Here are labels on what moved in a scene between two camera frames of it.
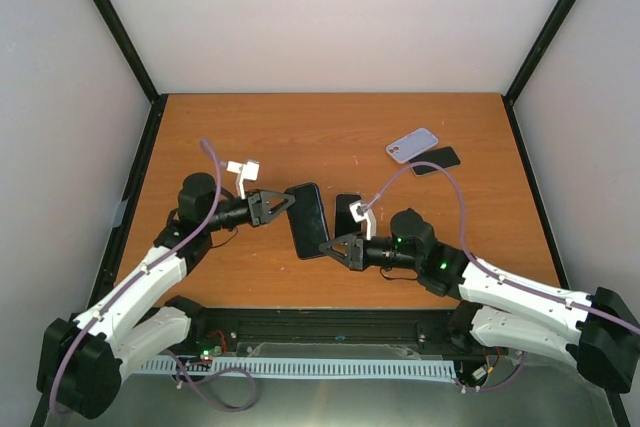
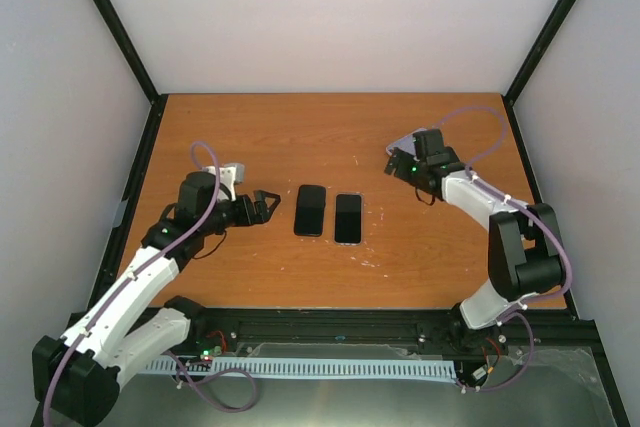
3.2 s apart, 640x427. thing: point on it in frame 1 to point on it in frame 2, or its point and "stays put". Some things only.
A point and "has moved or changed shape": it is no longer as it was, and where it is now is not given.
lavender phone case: x=409 y=146 stays put
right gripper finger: x=338 y=251 to x=391 y=165
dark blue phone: x=307 y=220 has moved or changed shape
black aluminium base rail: x=438 y=330 stays put
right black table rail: x=536 y=193 stays put
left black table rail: x=130 y=198 stays put
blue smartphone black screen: x=345 y=223 stays put
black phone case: x=307 y=221 has moved or changed shape
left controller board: x=210 y=344 stays put
